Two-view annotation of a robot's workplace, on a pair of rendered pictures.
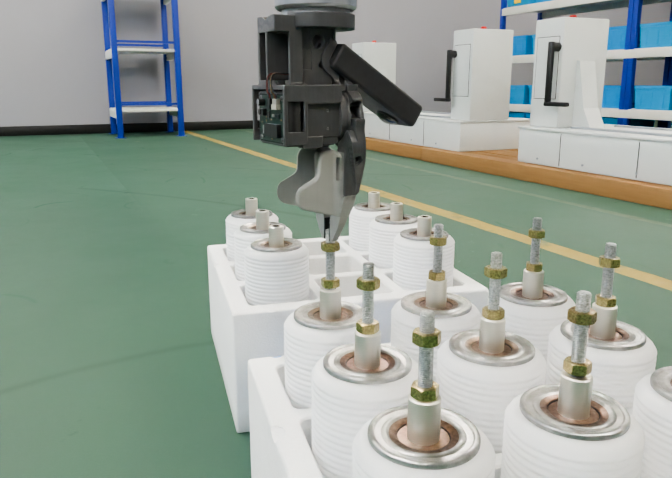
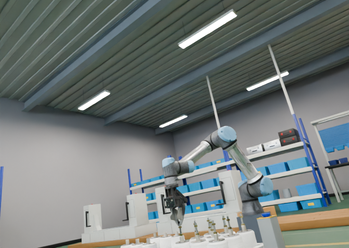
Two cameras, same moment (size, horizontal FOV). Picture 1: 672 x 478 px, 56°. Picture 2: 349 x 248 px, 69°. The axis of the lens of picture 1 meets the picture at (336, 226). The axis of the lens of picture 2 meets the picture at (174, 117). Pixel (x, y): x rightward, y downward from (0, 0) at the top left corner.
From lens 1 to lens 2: 98 cm
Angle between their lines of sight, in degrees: 44
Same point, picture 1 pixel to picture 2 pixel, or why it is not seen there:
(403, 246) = (174, 238)
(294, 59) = (172, 192)
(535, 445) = (229, 239)
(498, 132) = (146, 228)
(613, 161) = (188, 227)
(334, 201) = (180, 217)
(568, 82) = not seen: hidden behind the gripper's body
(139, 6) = not seen: outside the picture
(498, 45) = (142, 198)
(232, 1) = (23, 197)
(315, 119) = (177, 202)
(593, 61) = not seen: hidden behind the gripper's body
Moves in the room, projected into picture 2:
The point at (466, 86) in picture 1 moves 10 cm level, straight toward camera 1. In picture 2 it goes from (134, 213) to (134, 213)
